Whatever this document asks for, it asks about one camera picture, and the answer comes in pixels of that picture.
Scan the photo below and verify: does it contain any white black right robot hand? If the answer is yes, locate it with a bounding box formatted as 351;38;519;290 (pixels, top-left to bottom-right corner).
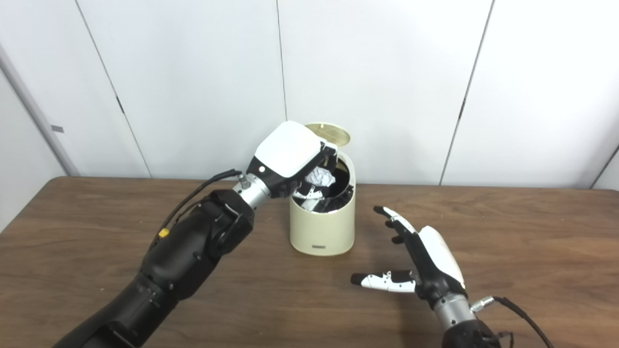
351;206;468;303

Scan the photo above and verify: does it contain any grey wall corner strip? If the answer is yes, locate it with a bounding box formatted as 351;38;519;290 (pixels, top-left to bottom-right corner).
0;43;80;177

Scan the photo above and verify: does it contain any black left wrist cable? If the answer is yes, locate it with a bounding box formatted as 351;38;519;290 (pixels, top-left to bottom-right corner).
147;169;242;252

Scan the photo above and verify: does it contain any round cream bin lid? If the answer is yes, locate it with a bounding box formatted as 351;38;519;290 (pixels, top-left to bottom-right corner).
305;122;351;145

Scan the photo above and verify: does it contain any white paper ball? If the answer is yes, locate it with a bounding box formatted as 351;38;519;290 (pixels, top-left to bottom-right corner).
306;167;336;188

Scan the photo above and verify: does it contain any black bin liner bag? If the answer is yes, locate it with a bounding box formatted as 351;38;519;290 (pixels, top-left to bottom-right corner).
293;157;354;213

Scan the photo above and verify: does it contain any cream-colored bin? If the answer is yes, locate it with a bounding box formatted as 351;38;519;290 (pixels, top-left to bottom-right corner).
289;154;356;256

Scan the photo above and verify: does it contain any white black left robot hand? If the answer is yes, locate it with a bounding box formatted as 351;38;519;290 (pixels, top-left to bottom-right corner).
246;121;339;213

